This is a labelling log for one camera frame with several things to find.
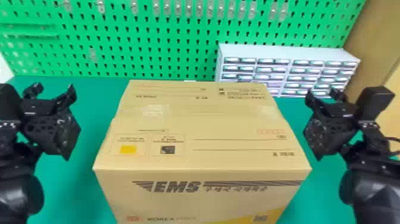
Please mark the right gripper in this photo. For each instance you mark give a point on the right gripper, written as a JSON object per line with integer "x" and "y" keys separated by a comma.
{"x": 331, "y": 133}

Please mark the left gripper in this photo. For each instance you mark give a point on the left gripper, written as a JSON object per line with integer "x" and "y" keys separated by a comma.
{"x": 51, "y": 131}

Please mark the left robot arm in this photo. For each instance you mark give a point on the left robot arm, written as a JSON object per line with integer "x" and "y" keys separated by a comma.
{"x": 15, "y": 194}

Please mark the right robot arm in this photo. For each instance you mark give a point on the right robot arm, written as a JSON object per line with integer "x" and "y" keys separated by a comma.
{"x": 373, "y": 194}

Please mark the cardboard box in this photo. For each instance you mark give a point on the cardboard box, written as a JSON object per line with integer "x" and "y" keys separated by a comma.
{"x": 200, "y": 140}

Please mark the white drawer cabinet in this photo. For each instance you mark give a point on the white drawer cabinet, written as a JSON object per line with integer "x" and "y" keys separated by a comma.
{"x": 281, "y": 53}

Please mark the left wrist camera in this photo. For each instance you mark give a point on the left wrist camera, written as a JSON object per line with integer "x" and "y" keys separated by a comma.
{"x": 8, "y": 101}

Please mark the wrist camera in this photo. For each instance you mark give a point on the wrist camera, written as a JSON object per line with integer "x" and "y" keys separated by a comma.
{"x": 373, "y": 101}
{"x": 8, "y": 101}

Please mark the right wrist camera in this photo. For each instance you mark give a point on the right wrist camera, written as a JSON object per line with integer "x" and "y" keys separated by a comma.
{"x": 373, "y": 101}

